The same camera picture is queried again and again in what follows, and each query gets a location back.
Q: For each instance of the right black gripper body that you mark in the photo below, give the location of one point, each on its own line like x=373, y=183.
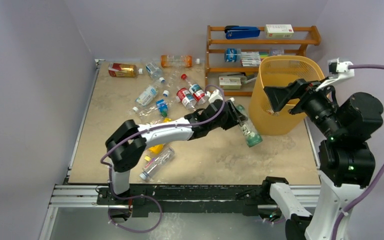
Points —
x=302, y=97

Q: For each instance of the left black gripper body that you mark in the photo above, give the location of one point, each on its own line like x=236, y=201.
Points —
x=229, y=120

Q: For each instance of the yellow plastic bin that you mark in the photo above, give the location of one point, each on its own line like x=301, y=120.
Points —
x=269, y=104

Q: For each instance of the red label bottle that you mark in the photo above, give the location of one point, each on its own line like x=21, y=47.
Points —
x=195, y=89
x=183, y=95

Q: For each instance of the crushed blue label bottle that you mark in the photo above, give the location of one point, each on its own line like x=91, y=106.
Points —
x=158, y=108

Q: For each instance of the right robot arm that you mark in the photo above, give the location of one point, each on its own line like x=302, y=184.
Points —
x=346, y=161

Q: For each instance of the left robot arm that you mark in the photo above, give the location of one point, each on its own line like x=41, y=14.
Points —
x=127, y=144

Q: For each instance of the white box lower shelf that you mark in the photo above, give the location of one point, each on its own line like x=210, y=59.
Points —
x=230, y=82

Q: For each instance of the small clear jar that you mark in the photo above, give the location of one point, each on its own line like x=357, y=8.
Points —
x=276, y=52

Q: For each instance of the coloured marker pack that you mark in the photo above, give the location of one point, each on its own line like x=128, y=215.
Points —
x=252, y=58

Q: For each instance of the wooden shelf rack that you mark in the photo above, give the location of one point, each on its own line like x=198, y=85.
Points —
x=216, y=44

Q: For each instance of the blue tape roll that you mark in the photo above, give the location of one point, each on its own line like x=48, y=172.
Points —
x=232, y=55

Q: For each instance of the white green box top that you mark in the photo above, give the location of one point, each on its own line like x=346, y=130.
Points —
x=279, y=31

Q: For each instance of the yellow juice bottle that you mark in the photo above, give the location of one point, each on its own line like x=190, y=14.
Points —
x=158, y=148

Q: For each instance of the blue stapler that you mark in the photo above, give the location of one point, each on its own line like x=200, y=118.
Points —
x=233, y=32

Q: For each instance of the white label bottle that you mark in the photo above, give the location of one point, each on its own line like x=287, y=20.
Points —
x=150, y=92

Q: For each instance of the orange label bottle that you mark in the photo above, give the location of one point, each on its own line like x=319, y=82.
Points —
x=187, y=61

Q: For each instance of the brown tea bottle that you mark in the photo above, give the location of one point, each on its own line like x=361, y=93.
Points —
x=122, y=70

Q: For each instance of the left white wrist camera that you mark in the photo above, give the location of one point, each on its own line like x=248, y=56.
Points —
x=215, y=95

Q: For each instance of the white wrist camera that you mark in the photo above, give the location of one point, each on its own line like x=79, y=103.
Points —
x=215, y=95
x=339, y=71

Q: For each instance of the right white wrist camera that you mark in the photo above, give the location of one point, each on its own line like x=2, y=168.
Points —
x=339, y=71

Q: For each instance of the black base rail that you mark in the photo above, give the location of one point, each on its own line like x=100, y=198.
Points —
x=143, y=198

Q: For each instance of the aluminium frame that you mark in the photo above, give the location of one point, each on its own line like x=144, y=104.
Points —
x=222, y=157

